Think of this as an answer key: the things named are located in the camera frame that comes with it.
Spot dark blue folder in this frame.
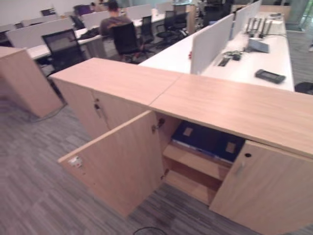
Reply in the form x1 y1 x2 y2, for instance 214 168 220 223
210 134 246 164
171 120 222 155

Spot closed wooden office cabinet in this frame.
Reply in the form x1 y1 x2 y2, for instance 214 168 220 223
49 57 183 138

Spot wooden cabinet shelf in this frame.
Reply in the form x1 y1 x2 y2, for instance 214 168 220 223
163 143 233 182

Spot keys in cabinet lock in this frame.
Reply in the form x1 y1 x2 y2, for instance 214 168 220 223
93 98 103 119

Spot open wooden cabinet door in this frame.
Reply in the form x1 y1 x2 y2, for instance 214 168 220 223
57 110 164 218

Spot open wooden office cabinet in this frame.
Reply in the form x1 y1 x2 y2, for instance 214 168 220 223
149 74 313 235

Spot black mesh office chair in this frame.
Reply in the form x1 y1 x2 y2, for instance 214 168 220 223
111 22 155 64
41 28 85 74

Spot long white office desk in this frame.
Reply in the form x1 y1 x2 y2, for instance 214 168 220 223
138 12 295 93

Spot plain wooden side cabinet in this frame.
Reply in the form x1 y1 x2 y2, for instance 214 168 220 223
0 46 67 118

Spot grey desk divider panel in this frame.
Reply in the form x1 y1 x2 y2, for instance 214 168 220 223
5 18 75 49
191 13 235 75
234 0 262 35

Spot white sticker on door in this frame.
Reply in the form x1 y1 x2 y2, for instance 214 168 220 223
68 156 84 169

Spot person seated at desk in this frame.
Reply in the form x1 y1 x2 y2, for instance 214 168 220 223
99 0 142 53

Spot black handheld device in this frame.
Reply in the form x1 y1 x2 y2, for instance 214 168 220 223
254 69 287 84

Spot grey laptop stand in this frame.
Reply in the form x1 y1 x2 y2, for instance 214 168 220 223
246 38 269 53

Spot black round bin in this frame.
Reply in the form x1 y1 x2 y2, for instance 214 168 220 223
294 82 313 95

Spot black cable bundle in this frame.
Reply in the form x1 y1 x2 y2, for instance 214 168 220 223
221 50 244 61

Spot black floor cable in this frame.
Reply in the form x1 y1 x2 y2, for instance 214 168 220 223
130 226 162 235

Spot wooden cabinet door with handle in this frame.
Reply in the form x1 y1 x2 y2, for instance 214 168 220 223
209 139 313 235

